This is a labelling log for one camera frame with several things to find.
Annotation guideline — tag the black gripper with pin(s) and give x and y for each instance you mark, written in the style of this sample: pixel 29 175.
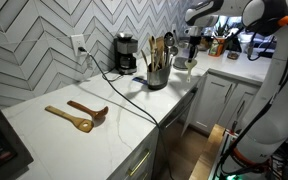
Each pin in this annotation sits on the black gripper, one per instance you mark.
pixel 194 41

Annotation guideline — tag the white wall outlet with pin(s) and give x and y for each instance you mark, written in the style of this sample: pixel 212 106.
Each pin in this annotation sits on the white wall outlet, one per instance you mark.
pixel 77 41

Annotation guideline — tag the dark wooden spoon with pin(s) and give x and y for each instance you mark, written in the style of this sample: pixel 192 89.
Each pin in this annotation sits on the dark wooden spoon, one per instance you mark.
pixel 144 57

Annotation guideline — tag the black coffee maker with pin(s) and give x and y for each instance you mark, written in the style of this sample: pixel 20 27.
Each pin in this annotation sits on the black coffee maker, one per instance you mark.
pixel 125 55

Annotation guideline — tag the metal utensil holder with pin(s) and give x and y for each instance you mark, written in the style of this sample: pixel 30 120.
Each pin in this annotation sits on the metal utensil holder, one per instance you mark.
pixel 158 77

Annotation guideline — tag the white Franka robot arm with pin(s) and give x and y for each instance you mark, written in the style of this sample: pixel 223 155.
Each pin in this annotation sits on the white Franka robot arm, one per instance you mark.
pixel 280 100

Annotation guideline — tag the white cabinet doors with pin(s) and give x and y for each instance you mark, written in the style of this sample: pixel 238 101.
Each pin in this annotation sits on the white cabinet doors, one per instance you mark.
pixel 224 100

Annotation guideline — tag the dishwasher front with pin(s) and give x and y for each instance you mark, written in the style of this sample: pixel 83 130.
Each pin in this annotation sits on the dishwasher front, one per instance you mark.
pixel 180 108

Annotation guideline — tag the white spoon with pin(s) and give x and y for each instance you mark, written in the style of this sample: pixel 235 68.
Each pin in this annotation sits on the white spoon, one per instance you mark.
pixel 190 65

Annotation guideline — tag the small dark dish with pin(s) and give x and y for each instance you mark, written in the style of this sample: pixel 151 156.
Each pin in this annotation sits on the small dark dish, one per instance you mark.
pixel 233 55

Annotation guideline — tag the slotted wooden spatula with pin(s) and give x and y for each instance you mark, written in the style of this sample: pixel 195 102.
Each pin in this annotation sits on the slotted wooden spatula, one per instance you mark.
pixel 84 125

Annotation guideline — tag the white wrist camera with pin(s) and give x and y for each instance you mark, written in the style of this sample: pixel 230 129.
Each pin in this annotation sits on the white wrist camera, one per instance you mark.
pixel 192 30

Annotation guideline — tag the small blue flat item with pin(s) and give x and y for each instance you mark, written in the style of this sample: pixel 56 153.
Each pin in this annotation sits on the small blue flat item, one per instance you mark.
pixel 139 80

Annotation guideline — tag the light wooden spoon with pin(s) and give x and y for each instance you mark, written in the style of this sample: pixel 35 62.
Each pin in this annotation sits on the light wooden spoon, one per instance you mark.
pixel 151 41

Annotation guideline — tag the orange plant pot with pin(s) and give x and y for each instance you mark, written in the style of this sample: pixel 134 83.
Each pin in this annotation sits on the orange plant pot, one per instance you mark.
pixel 217 46

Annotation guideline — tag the black microwave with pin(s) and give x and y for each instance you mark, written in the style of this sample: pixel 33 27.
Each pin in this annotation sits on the black microwave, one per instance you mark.
pixel 0 143

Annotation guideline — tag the dark kitchen utensil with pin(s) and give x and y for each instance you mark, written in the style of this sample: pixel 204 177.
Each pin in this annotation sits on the dark kitchen utensil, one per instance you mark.
pixel 174 50

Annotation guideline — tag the brown wooden spoon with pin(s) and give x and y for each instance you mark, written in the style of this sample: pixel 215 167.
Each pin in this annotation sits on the brown wooden spoon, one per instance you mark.
pixel 99 114

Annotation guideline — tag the metal ladle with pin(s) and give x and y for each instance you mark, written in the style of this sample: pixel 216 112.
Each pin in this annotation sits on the metal ladle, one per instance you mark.
pixel 168 39

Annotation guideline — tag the steel pot with glass lid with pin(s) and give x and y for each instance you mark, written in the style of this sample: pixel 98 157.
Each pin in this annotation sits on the steel pot with glass lid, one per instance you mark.
pixel 180 62

